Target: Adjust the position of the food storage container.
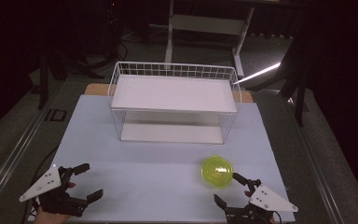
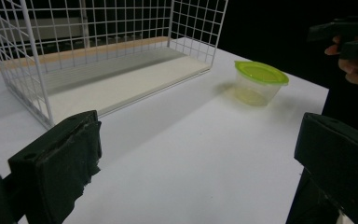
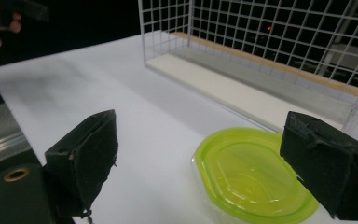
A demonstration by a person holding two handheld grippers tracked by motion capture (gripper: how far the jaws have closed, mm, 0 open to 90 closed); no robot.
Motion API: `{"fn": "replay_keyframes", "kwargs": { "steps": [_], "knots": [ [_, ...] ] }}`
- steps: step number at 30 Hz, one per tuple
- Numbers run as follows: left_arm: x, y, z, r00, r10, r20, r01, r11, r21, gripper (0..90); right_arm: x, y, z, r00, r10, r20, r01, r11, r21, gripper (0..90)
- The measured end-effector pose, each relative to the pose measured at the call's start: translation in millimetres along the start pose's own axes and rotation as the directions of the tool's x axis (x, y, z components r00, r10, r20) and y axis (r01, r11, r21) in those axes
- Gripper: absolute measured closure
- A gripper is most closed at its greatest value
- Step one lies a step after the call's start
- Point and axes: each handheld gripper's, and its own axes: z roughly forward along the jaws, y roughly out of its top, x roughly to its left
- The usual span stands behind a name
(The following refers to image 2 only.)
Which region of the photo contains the white wire grid rack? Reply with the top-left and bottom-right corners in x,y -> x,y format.
0,0 -> 229,130

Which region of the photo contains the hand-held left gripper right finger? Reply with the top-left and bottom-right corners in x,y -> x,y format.
294,112 -> 358,224

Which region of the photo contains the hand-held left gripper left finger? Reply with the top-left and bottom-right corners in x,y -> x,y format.
7,109 -> 103,224

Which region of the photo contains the clear container with green lid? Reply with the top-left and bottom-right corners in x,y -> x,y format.
233,60 -> 290,107

